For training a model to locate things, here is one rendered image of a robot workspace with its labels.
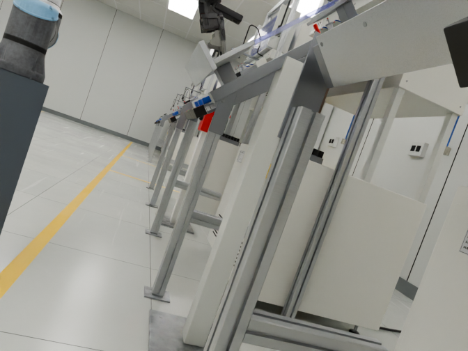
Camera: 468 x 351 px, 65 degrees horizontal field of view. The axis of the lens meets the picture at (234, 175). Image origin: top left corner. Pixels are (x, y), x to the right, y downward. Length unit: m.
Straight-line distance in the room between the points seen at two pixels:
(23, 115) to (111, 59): 9.04
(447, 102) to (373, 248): 0.64
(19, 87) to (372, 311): 1.50
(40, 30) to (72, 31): 9.18
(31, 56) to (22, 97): 0.12
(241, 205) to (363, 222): 0.67
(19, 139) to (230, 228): 0.66
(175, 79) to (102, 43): 1.97
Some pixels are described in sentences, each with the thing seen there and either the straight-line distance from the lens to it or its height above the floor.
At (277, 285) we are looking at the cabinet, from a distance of 1.46.
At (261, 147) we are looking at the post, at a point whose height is 0.59.
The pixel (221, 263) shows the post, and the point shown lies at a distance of 1.03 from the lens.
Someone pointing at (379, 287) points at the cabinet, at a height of 0.24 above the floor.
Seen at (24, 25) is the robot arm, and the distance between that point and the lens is 1.27.
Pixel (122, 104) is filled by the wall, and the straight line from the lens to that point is 10.09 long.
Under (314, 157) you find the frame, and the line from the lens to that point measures 1.55.
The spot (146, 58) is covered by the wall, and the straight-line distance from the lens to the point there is 10.20.
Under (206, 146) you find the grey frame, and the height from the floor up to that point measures 0.54.
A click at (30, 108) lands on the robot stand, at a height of 0.47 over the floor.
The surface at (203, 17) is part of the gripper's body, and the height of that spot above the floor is 0.99.
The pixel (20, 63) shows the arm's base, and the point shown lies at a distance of 1.24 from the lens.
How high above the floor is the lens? 0.54
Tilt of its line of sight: 3 degrees down
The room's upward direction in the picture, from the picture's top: 20 degrees clockwise
